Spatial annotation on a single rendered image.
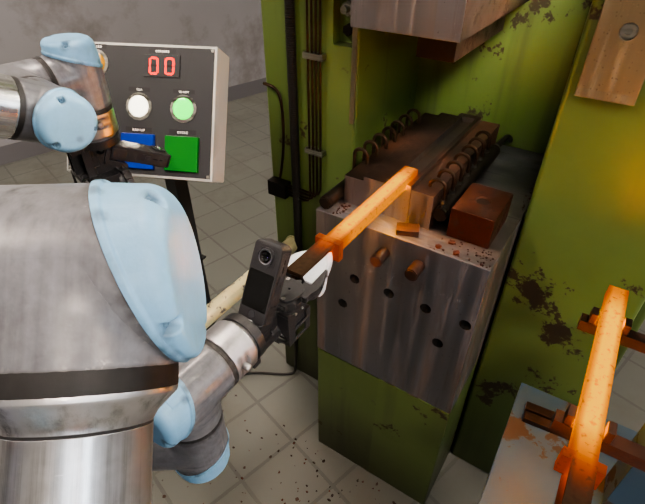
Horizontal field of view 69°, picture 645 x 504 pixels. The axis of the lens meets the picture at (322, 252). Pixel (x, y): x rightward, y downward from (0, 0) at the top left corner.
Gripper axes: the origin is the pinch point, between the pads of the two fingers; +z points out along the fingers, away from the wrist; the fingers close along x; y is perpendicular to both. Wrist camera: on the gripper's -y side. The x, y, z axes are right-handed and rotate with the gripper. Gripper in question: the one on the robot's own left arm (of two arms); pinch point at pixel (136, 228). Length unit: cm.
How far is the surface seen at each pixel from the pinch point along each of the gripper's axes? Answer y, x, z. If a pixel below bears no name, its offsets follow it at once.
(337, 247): -18.0, 38.3, -8.0
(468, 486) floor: -58, 58, 93
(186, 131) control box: -18.5, -9.8, -11.6
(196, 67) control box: -24.7, -12.7, -23.0
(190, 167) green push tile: -16.1, -5.8, -5.4
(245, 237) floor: -81, -97, 93
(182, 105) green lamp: -19.7, -11.9, -16.3
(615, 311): -46, 72, -1
